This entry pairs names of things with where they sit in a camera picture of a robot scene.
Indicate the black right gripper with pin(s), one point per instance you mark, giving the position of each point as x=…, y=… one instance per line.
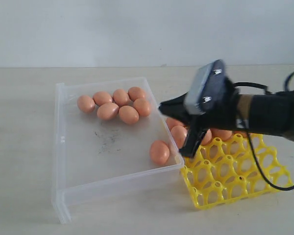
x=226, y=114

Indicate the yellow plastic egg tray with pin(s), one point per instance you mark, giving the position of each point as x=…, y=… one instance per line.
x=223, y=172

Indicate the clear plastic tray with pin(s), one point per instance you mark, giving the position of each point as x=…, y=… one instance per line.
x=93, y=159

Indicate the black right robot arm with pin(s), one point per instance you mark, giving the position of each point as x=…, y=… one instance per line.
x=269, y=114

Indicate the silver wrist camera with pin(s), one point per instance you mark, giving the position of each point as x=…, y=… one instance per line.
x=205, y=88

